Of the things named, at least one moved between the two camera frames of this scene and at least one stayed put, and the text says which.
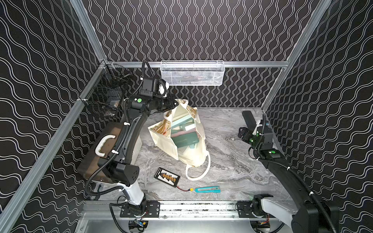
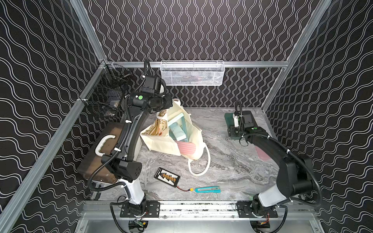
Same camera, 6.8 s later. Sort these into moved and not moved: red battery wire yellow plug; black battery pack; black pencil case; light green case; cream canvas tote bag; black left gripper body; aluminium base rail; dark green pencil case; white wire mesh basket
Moved: dark green pencil case; light green case; cream canvas tote bag
Not moved: white wire mesh basket; black pencil case; black battery pack; black left gripper body; red battery wire yellow plug; aluminium base rail
